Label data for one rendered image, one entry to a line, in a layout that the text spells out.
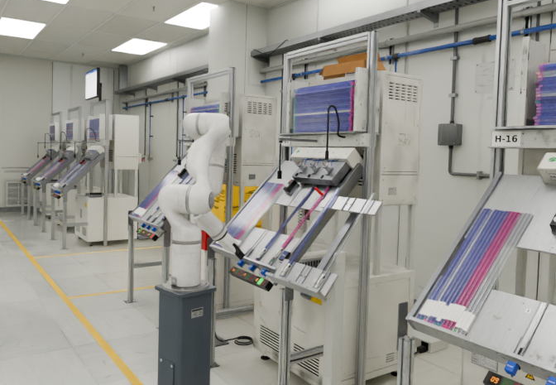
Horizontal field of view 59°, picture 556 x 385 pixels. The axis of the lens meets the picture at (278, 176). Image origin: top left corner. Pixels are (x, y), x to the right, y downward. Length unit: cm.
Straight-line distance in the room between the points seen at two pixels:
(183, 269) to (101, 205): 481
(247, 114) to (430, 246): 180
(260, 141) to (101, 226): 345
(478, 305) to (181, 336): 111
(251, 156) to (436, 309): 243
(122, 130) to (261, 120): 325
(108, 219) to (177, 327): 487
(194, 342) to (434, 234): 250
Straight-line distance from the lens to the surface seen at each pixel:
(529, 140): 203
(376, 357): 291
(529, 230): 186
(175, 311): 207
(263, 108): 394
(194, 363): 217
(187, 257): 205
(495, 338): 164
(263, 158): 393
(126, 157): 687
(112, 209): 686
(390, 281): 285
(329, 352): 229
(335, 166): 258
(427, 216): 417
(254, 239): 265
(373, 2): 482
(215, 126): 218
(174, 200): 203
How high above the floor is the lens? 126
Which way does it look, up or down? 3 degrees down
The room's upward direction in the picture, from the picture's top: 2 degrees clockwise
